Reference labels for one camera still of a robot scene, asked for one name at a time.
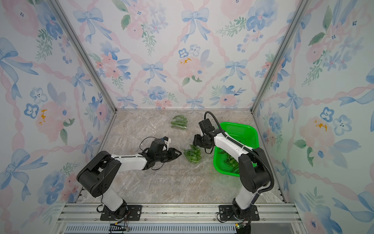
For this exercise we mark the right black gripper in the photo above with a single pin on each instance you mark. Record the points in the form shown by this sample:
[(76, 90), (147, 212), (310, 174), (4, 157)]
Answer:
[(196, 141)]

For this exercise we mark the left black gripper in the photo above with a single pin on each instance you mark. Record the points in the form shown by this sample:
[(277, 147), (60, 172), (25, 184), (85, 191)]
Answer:
[(173, 154)]

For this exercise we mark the clear pepper container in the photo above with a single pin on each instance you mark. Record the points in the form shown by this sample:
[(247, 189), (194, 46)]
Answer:
[(155, 129), (180, 122), (193, 154)]

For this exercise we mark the bright green plastic basket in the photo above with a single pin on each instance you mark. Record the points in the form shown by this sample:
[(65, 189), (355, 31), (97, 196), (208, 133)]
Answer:
[(245, 135)]

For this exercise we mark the green peppers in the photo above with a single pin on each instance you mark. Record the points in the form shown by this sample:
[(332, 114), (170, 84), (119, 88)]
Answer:
[(225, 164)]

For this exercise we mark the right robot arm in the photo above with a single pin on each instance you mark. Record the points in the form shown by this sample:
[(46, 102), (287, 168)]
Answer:
[(255, 173)]

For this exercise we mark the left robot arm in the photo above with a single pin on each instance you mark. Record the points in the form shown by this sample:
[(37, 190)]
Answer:
[(97, 176)]

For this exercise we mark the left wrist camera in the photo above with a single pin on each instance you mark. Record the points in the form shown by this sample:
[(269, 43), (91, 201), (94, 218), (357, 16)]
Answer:
[(167, 140)]

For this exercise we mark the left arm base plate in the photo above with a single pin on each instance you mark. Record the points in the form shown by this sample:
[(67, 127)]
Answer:
[(125, 212)]

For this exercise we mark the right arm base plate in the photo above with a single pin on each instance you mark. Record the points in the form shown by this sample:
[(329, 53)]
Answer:
[(233, 213)]

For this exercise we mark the aluminium front rail frame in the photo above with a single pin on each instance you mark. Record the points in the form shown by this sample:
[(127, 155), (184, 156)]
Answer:
[(181, 218)]

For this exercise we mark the left aluminium corner post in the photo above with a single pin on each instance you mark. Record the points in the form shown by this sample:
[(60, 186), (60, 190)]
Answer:
[(67, 26)]

